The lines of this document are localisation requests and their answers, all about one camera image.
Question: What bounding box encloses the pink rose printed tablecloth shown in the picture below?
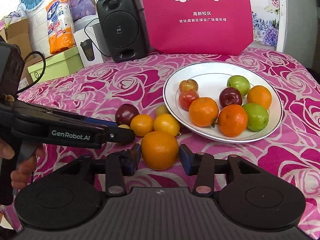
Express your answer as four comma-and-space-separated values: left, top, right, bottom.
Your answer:
15, 46, 320, 240

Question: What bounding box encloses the pink tote bag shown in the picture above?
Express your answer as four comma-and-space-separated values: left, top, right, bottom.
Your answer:
139, 0, 253, 56

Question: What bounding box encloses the orange packet of cups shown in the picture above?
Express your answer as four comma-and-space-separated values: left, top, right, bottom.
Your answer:
46, 0, 77, 55

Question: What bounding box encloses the small yellow-green fruit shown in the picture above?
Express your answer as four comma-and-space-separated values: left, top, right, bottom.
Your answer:
155, 104, 171, 117

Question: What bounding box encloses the black speaker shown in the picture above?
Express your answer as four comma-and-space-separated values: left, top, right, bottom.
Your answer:
96, 0, 150, 63

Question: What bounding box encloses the medium orange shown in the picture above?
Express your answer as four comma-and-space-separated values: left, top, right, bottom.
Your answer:
247, 85, 272, 110

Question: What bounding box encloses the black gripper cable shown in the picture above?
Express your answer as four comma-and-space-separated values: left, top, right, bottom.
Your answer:
17, 51, 47, 93

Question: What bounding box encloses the small green apple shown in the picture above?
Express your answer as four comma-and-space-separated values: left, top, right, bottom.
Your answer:
227, 75, 251, 97

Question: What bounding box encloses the person's left hand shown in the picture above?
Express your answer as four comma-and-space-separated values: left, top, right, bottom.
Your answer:
0, 139, 45, 190

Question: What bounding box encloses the large green apple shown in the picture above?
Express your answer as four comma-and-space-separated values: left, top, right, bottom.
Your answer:
242, 103, 269, 132

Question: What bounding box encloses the small yellowish orange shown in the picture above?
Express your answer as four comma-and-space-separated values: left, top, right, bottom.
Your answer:
153, 113, 181, 137

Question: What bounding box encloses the mandarin orange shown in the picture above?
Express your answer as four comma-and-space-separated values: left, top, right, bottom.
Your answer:
188, 97, 219, 127
218, 104, 249, 137

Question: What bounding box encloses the dark purple plum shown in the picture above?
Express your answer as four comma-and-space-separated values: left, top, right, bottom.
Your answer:
115, 104, 140, 127
219, 87, 243, 108

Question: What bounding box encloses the white box with cup print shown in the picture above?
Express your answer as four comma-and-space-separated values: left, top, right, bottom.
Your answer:
73, 29, 104, 68

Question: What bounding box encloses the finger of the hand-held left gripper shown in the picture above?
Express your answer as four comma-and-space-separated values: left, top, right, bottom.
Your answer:
101, 125, 136, 144
47, 108, 118, 127

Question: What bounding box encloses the large orange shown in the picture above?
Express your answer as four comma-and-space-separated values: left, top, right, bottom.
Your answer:
141, 130, 180, 171

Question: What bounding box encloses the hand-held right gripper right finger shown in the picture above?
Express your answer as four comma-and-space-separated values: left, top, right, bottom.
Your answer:
179, 144, 265, 197

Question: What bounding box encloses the red-green plum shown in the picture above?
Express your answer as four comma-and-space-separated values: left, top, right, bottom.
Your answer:
179, 79, 199, 93

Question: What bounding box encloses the white plate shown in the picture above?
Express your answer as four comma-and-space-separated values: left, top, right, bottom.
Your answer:
163, 62, 284, 144

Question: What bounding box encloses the red apple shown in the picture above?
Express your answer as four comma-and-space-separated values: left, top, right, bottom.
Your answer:
178, 90, 200, 111

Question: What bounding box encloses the green cardboard box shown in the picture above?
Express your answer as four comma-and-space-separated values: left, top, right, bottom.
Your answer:
27, 48, 84, 83

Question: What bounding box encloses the plain brown cardboard box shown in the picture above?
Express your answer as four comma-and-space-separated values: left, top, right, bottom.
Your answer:
4, 19, 33, 55

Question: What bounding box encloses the black speaker cable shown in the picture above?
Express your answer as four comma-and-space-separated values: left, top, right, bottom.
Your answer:
84, 25, 112, 57

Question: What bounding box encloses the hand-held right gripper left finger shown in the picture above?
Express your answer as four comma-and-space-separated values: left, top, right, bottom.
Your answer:
56, 143, 142, 197

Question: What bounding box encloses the purple bedding poster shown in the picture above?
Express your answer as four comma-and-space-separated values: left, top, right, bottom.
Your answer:
56, 0, 97, 32

